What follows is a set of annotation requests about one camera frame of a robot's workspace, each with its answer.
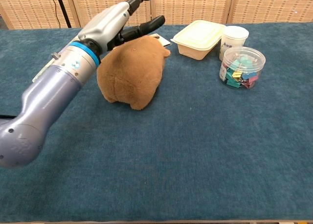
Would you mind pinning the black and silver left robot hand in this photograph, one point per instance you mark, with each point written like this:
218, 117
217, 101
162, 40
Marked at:
107, 23

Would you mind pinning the black tripod stand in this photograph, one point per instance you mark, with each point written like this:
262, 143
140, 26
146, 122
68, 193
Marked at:
63, 8

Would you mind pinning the brown capybara plush toy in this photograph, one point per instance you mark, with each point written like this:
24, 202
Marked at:
132, 72

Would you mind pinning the small white card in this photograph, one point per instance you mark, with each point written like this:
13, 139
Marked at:
162, 41

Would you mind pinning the white paper cup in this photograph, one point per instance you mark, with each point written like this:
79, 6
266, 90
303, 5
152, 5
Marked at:
236, 37

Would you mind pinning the white lidded lunch box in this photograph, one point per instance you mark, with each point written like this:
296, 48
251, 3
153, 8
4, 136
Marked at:
198, 38

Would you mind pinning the clear jar of binder clips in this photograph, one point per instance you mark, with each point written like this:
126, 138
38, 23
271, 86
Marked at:
242, 67

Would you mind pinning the bamboo folding screen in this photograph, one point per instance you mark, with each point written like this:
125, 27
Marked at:
195, 4

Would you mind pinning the blue table cover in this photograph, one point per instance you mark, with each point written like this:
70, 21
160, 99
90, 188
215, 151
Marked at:
183, 148

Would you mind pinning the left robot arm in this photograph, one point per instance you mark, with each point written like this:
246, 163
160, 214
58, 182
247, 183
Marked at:
49, 96

